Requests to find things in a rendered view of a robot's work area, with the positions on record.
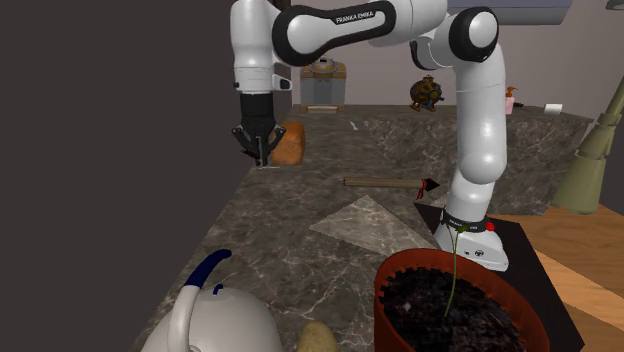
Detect dark robot stand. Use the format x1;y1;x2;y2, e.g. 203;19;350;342
412;201;587;352

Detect terracotta pot with green sprout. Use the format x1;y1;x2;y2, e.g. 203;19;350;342
373;224;552;352

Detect brown bread loaf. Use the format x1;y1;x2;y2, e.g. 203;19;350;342
268;120;307;167

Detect grey and tan kitchen appliance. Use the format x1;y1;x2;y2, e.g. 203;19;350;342
299;56;348;115

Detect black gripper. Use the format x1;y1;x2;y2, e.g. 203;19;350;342
230;91;288;169

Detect brown round figure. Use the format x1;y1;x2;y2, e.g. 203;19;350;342
408;74;445;114

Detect tan potato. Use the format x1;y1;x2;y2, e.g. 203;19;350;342
295;319;340;352

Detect pink soap dispenser bottle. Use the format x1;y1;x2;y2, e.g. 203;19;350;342
504;85;519;116

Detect olive green stepped column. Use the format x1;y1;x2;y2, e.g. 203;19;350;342
550;74;624;216

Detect wooden stick with black tip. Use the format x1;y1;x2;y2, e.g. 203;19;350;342
342;176;441;201

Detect white kettle with blue handle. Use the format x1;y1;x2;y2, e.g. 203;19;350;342
140;248;285;352

